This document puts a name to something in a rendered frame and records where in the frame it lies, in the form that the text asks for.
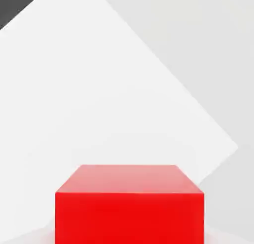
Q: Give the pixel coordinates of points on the small red cube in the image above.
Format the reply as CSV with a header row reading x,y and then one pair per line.
x,y
129,216

